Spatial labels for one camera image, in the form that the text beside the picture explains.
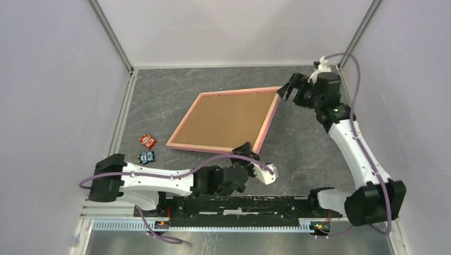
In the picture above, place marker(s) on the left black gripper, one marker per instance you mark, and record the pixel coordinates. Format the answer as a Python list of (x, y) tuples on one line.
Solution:
[(245, 149)]

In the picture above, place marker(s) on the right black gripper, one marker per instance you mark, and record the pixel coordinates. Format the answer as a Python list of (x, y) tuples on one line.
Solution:
[(298, 81)]

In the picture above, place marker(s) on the orange picture frame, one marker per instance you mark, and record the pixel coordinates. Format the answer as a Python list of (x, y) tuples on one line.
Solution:
[(266, 123)]

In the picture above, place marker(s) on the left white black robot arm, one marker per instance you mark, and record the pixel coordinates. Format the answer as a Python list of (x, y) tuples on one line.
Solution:
[(116, 180)]

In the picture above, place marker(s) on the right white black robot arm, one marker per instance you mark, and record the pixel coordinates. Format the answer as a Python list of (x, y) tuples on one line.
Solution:
[(377, 197)]

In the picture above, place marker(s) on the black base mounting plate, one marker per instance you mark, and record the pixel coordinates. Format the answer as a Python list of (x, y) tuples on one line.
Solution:
[(238, 211)]

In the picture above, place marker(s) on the red owl sticker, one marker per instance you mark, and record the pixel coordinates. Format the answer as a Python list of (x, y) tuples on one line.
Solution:
[(148, 141)]

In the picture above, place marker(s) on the blue owl sticker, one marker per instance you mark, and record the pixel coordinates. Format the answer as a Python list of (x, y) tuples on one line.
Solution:
[(146, 157)]

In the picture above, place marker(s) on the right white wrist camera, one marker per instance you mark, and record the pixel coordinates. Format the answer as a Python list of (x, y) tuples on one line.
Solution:
[(321, 66)]

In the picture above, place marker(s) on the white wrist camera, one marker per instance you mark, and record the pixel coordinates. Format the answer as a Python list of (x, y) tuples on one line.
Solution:
[(264, 175), (321, 66)]

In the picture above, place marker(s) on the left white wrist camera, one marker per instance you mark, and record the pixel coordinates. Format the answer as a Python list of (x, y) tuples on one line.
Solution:
[(264, 175)]

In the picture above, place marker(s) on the white slotted cable duct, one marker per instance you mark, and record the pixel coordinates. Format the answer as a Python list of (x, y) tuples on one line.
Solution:
[(139, 225)]

